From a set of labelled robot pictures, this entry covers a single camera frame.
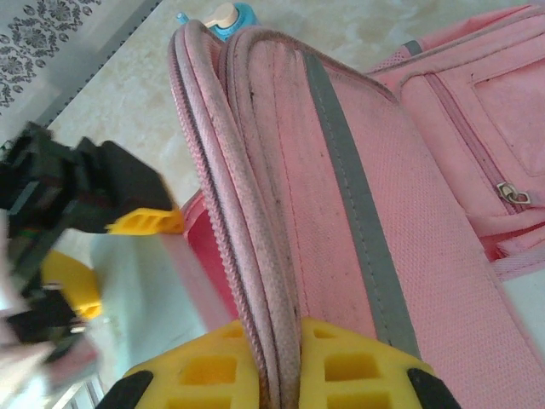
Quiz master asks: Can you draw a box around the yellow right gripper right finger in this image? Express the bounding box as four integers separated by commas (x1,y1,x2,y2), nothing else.
299,316,462,409

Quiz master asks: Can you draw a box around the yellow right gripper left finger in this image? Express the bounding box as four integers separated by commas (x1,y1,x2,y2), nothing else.
100,319,268,409

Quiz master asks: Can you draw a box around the pink school backpack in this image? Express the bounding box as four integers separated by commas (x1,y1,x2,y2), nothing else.
167,3,545,409

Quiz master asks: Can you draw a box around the blue bottle with beige cap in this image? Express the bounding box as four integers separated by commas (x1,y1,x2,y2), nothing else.
175,1,261,43

